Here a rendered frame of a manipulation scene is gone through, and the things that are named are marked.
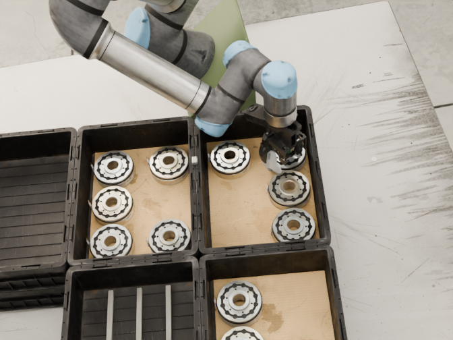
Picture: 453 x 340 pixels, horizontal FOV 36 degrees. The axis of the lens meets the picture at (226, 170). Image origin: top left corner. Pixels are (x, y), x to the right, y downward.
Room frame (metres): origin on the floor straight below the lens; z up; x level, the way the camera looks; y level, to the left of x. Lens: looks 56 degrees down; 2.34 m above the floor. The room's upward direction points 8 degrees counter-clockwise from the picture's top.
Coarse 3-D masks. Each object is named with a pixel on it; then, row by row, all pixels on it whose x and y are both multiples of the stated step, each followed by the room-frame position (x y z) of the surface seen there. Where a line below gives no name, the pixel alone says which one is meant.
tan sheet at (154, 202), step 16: (96, 160) 1.11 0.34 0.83; (144, 160) 1.09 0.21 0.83; (144, 176) 1.04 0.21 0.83; (96, 192) 1.01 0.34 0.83; (144, 192) 0.99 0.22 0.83; (160, 192) 0.98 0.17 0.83; (176, 192) 0.98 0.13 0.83; (144, 208) 0.94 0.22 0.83; (160, 208) 0.94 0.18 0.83; (176, 208) 0.93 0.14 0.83; (96, 224) 0.92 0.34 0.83; (128, 224) 0.90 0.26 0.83; (144, 224) 0.90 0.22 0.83; (144, 240) 0.85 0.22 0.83
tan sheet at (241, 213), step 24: (216, 144) 1.11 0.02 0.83; (264, 168) 1.01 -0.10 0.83; (216, 192) 0.96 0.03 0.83; (240, 192) 0.95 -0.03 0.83; (264, 192) 0.94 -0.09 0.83; (312, 192) 0.92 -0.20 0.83; (216, 216) 0.89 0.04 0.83; (240, 216) 0.88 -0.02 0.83; (264, 216) 0.87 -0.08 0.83; (312, 216) 0.85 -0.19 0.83; (216, 240) 0.82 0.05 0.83; (240, 240) 0.81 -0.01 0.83; (264, 240) 0.81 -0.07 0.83
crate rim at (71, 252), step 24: (144, 120) 1.14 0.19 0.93; (168, 120) 1.14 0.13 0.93; (192, 120) 1.12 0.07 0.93; (192, 144) 1.05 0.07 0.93; (192, 168) 0.98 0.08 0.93; (72, 192) 0.96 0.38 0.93; (192, 192) 0.91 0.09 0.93; (72, 216) 0.89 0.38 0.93; (192, 216) 0.84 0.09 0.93; (72, 240) 0.83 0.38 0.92; (192, 240) 0.78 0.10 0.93; (72, 264) 0.76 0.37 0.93
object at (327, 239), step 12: (300, 108) 1.11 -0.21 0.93; (312, 120) 1.07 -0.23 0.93; (312, 132) 1.03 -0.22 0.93; (312, 144) 0.99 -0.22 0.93; (312, 156) 0.96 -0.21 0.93; (324, 204) 0.83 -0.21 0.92; (324, 216) 0.80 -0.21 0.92; (324, 228) 0.76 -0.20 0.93; (204, 240) 0.77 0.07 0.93; (300, 240) 0.74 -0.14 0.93; (312, 240) 0.73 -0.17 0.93; (324, 240) 0.73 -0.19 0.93; (204, 252) 0.74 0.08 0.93; (216, 252) 0.74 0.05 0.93
